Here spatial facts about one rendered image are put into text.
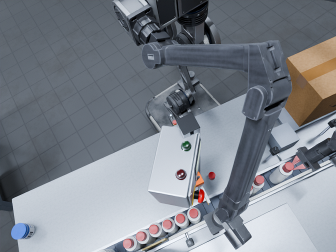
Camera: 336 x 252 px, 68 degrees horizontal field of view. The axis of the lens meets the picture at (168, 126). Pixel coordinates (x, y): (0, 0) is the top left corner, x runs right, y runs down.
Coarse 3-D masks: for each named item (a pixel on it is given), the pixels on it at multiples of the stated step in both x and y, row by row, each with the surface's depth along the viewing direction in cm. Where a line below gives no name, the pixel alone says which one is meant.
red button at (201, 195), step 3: (201, 189) 70; (195, 192) 70; (198, 192) 70; (201, 192) 69; (195, 195) 69; (198, 195) 68; (201, 195) 68; (195, 198) 70; (198, 198) 68; (201, 198) 68; (198, 201) 69; (201, 201) 69
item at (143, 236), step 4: (140, 232) 90; (144, 232) 92; (148, 232) 94; (136, 236) 90; (140, 236) 90; (144, 236) 90; (148, 236) 93; (140, 240) 89; (144, 240) 93; (148, 240) 94; (152, 240) 102
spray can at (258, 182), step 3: (255, 177) 94; (258, 177) 94; (261, 177) 94; (255, 180) 93; (258, 180) 93; (261, 180) 93; (252, 183) 97; (255, 183) 95; (258, 183) 93; (261, 183) 93; (252, 186) 97; (255, 186) 96; (258, 186) 96; (261, 186) 96; (255, 189) 98; (258, 189) 99; (252, 192) 104; (255, 192) 105
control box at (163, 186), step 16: (176, 128) 63; (160, 144) 62; (176, 144) 61; (192, 144) 61; (160, 160) 60; (176, 160) 60; (192, 160) 59; (160, 176) 58; (192, 176) 58; (160, 192) 57; (176, 192) 56; (192, 192) 64
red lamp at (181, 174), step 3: (180, 168) 57; (177, 171) 56; (180, 171) 56; (183, 171) 56; (177, 174) 56; (180, 174) 56; (183, 174) 56; (186, 174) 58; (177, 177) 57; (180, 177) 56; (183, 177) 57
